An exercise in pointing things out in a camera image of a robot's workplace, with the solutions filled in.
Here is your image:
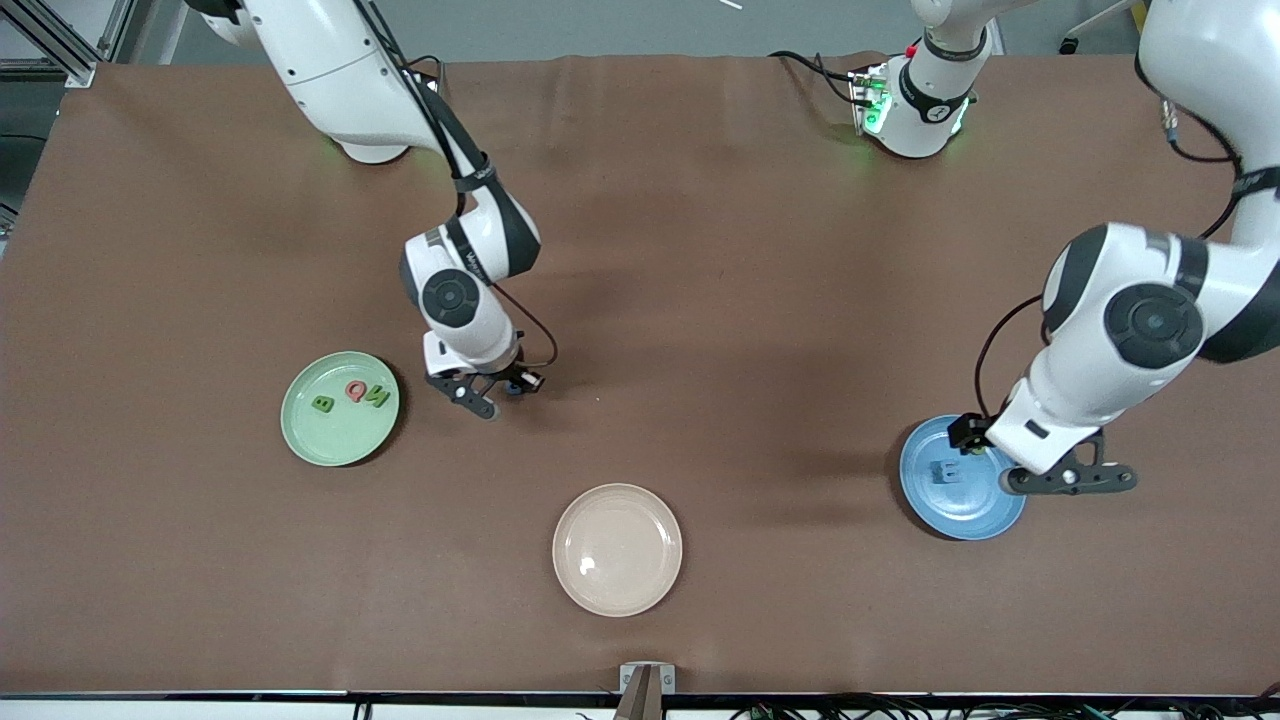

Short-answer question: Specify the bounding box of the blue plate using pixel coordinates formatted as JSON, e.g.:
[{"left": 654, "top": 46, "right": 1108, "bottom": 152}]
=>
[{"left": 898, "top": 414, "right": 1029, "bottom": 542}]

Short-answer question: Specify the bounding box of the beige plate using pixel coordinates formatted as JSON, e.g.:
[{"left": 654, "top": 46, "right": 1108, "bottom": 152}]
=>
[{"left": 552, "top": 483, "right": 684, "bottom": 618}]

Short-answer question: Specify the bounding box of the green plate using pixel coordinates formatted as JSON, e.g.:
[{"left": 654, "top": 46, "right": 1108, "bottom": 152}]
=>
[{"left": 280, "top": 350, "right": 401, "bottom": 468}]

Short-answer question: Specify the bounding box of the brown table cover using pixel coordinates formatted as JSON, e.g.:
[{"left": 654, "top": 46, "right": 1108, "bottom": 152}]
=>
[{"left": 0, "top": 52, "right": 1280, "bottom": 698}]

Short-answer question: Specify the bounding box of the office chair base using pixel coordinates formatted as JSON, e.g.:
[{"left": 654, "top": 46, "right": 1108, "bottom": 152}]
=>
[{"left": 1060, "top": 0, "right": 1141, "bottom": 53}]

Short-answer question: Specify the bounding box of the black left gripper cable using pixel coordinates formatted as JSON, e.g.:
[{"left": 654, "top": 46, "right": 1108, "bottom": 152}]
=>
[{"left": 975, "top": 50, "right": 1246, "bottom": 421}]

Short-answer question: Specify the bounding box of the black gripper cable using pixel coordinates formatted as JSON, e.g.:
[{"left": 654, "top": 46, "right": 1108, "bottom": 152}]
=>
[
  {"left": 975, "top": 50, "right": 1246, "bottom": 421},
  {"left": 355, "top": 0, "right": 559, "bottom": 379}
]

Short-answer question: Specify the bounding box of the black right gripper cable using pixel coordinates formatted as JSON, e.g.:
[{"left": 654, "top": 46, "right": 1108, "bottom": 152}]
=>
[{"left": 355, "top": 0, "right": 559, "bottom": 379}]

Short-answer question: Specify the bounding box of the black cable bundle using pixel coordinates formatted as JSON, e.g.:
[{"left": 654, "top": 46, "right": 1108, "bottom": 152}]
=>
[{"left": 730, "top": 693, "right": 1280, "bottom": 720}]

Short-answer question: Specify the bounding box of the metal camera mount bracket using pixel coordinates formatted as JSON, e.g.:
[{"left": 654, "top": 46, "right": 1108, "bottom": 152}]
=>
[{"left": 615, "top": 662, "right": 677, "bottom": 720}]

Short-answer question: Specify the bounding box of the black left arm base cable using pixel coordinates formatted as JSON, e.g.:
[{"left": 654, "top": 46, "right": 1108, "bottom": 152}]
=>
[{"left": 768, "top": 48, "right": 863, "bottom": 109}]

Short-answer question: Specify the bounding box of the aluminium frame profile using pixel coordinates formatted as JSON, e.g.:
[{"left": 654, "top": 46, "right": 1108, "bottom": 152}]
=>
[{"left": 0, "top": 0, "right": 131, "bottom": 89}]

